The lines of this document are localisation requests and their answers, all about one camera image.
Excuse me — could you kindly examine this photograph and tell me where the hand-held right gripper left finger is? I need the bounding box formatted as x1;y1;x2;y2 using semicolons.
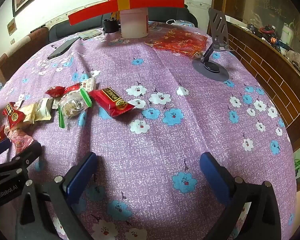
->
15;152;98;240

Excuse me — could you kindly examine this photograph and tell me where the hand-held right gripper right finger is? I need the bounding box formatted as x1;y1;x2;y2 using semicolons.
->
199;152;282;240

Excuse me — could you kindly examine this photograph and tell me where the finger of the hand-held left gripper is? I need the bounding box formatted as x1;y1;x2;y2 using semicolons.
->
0;141;43;180
0;138;12;158

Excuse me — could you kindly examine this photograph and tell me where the pink snack packet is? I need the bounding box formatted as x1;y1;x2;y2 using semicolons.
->
6;127;37;155

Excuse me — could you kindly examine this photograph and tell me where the red snack packet round label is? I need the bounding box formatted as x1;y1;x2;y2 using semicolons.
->
2;102;27;130

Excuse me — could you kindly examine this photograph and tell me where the beige snack packet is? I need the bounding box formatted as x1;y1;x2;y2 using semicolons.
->
19;103;39;125

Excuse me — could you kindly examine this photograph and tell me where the cream snack packet dark end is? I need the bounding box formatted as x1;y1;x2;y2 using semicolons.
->
35;97;56;123

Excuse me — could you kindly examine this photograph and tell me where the clear green-edged snack packet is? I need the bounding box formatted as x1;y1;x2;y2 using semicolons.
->
58;89;93;128

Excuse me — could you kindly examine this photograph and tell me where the small red candy packet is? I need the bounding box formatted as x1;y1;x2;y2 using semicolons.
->
45;86;66;97

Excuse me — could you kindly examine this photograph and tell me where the purple floral tablecloth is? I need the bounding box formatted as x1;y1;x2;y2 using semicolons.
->
0;20;298;240

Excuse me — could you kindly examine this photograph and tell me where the large red black-label snack packet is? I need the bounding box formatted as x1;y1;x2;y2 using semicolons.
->
89;87;136;118

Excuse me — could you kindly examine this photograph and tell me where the white and red snack packet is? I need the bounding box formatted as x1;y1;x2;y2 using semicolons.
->
65;76;97;95

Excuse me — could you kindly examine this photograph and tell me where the brown chair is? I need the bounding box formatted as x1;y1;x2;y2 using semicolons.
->
0;27;49;83

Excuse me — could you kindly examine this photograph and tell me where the grey phone stand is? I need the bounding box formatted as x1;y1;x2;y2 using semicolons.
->
192;8;237;82

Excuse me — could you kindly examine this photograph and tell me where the black smartphone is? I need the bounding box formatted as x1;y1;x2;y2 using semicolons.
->
47;38;80;60

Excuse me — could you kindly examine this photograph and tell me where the wooden brick-pattern cabinet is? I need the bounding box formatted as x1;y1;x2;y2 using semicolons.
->
212;0;300;190

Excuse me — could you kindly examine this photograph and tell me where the dark sofa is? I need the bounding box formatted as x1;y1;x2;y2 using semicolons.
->
49;6;198;40

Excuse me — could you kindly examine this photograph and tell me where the small patterned notebook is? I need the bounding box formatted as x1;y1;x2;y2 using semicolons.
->
78;29;103;40

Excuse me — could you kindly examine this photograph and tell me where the red organza bag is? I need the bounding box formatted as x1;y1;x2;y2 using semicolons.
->
144;29;212;60

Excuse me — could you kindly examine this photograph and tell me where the small black container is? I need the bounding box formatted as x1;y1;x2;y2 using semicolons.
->
103;19;120;33

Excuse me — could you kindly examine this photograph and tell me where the white plastic jar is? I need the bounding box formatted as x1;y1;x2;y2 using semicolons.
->
119;7;150;38

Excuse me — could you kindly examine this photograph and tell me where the white plastic bottle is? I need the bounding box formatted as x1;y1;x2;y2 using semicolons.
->
282;23;294;44

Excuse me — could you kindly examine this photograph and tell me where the small framed wall picture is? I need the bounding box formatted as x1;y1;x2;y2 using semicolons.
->
7;21;17;36

